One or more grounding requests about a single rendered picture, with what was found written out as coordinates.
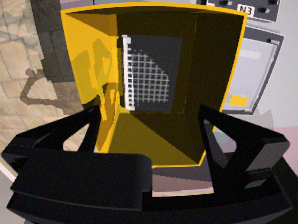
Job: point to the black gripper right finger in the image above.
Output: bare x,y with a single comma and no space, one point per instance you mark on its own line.
257,148

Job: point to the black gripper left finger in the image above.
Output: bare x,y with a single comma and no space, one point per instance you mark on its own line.
53,135

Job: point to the yellow open-top bin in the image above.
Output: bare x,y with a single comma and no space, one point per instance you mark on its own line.
211,42

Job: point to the white well plate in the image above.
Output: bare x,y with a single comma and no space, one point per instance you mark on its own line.
162,71

